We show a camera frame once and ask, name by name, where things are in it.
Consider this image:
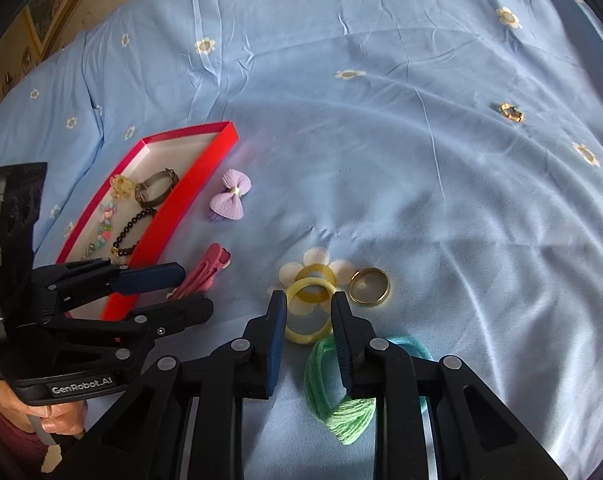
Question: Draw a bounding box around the person's left forearm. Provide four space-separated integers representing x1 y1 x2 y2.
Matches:
0 385 49 478

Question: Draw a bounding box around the pink hair clip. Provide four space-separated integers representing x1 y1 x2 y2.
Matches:
167 243 232 301

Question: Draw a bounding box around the person's left hand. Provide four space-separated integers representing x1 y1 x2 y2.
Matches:
0 382 88 439

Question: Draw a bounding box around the colourful bead bracelet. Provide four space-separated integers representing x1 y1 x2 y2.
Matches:
94 200 118 249

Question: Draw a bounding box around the wristwatch with metal band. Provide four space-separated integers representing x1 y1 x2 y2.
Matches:
134 168 181 207

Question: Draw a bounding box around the grey strap with tag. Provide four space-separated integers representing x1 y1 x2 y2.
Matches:
28 412 64 474

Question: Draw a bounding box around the red shallow cardboard box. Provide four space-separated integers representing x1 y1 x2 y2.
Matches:
56 121 240 322

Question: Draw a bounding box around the teal hair tie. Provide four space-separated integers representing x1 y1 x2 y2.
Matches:
386 335 435 414

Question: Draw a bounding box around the purple bow hair tie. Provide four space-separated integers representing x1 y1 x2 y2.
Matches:
208 169 253 222

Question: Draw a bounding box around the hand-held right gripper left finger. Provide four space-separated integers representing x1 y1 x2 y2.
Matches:
64 289 288 480

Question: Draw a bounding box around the blue floral bedsheet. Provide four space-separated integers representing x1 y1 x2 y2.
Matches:
0 0 603 480

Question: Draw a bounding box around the pale yellow hair tie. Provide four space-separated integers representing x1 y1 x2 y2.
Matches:
284 282 333 345

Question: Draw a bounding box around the small gold ring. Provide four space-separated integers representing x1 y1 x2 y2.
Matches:
498 102 526 123

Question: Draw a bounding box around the dark yellow hair tie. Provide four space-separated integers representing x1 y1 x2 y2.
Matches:
294 265 339 306

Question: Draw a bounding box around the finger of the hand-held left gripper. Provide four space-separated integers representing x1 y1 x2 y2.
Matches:
34 257 187 317
16 294 215 377

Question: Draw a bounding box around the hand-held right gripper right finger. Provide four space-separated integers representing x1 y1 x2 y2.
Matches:
330 292 570 480

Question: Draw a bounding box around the dark bead bracelet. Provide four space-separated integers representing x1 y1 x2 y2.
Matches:
111 207 157 260

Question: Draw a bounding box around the green hair tie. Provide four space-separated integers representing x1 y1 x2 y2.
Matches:
303 335 380 446

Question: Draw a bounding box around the yellow translucent hair clip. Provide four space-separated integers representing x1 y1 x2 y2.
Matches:
108 174 135 201

